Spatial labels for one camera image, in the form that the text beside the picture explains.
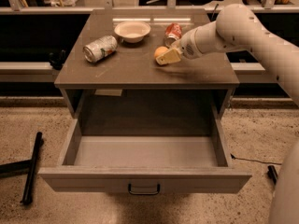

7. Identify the black drawer handle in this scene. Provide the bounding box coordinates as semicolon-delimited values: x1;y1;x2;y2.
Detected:
128;184;161;196

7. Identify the black stand leg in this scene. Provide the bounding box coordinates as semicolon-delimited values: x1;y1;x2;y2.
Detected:
267;165;278;184
0;132;44;205

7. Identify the grey cabinet with top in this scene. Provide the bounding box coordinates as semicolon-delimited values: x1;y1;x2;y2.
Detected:
55;7;239;113

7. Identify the white ceramic bowl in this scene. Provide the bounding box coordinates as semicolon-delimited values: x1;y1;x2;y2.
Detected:
114;21;150;43

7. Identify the black clamp object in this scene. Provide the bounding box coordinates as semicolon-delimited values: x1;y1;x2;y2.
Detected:
49;49;66;70

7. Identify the black stand leg left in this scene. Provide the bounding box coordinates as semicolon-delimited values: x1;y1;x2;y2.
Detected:
0;132;44;205

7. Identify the open grey top drawer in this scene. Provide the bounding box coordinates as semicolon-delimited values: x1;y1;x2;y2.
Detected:
39;119;251;194

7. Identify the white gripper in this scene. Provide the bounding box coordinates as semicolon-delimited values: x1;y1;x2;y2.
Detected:
155;29;202;65

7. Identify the white paper label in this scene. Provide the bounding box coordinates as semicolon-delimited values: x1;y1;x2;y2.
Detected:
94;90;122;96

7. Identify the red soda can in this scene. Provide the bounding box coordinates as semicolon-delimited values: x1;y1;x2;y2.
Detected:
164;23;182;48

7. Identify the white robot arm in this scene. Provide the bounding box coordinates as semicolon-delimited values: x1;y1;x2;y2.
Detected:
154;4;299;224

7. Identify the black floor cable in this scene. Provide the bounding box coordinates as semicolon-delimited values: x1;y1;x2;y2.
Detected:
230;153;283;166

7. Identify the orange fruit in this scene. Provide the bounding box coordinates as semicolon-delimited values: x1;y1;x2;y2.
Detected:
154;46;168;59

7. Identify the black stand leg right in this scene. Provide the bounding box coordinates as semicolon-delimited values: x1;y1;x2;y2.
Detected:
267;165;278;184

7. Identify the white green soda can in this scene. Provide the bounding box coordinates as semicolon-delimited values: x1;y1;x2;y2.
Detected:
83;35;118;63

